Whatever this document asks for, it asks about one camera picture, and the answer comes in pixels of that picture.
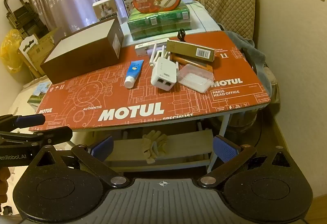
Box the yellow plastic bag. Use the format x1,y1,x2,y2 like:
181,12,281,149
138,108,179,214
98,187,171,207
0,29,25,74

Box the white photo carton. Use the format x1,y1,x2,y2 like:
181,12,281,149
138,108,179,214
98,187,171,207
92,0,118,21

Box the orange flat object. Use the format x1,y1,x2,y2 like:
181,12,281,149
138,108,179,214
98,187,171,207
171,53,214,72

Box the beige quilted cloth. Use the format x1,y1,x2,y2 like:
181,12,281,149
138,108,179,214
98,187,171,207
195,0,256,41

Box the gold long box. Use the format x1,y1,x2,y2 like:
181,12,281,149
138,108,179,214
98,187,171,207
167,40,215,62

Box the wooden lower shelf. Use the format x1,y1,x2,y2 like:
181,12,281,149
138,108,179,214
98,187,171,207
105,129,214,171

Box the white long carton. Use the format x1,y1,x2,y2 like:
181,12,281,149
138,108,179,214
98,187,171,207
135,41,169,57

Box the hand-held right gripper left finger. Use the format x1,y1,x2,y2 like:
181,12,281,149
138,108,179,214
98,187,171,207
32,135,129,189

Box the grey round container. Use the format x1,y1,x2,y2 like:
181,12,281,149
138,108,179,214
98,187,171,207
225,108,258,136

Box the clear plastic box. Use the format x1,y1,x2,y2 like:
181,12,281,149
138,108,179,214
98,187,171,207
177,64,214,93

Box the brown cardboard box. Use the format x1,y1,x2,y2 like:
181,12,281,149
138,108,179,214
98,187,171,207
18,30,59,78

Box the white storage bin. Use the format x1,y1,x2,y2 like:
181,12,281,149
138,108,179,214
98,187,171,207
40,19,123,85

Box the white antenna router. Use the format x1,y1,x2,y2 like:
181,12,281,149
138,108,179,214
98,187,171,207
149,45,179,92

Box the grey cloth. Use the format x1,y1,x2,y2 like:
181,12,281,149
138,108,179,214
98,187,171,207
225,31,269,81

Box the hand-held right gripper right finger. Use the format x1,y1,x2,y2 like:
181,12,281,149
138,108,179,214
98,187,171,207
199,135,294,189

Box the green milk carton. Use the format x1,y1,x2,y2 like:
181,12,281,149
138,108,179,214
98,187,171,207
28,81,52,107

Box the blue and white tube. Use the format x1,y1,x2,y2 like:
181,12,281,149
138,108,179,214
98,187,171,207
124,60,144,89

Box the green tissue pack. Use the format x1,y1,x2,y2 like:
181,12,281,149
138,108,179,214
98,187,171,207
127,2,193,41

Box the black folding rack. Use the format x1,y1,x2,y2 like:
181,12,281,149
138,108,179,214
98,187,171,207
4,0,46,38

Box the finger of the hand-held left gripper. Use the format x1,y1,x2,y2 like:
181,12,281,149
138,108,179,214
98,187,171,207
0,126,73,148
0,113,46,134

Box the beige work gloves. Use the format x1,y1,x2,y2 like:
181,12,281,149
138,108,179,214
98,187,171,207
142,130,168,163

